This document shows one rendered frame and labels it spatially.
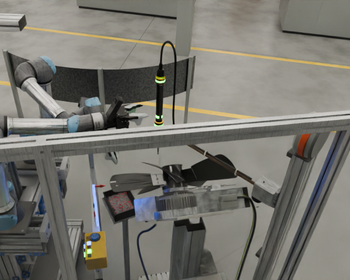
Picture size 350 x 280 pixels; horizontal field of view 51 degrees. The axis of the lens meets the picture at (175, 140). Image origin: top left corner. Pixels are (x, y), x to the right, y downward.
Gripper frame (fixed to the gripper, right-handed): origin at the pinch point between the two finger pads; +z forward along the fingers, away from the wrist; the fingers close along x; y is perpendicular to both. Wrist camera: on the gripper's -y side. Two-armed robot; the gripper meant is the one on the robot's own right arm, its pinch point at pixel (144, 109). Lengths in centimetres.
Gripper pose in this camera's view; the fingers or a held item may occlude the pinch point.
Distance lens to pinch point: 173.0
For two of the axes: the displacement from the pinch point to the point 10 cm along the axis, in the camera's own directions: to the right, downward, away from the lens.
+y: -0.5, 7.9, 6.1
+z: 9.2, -1.9, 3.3
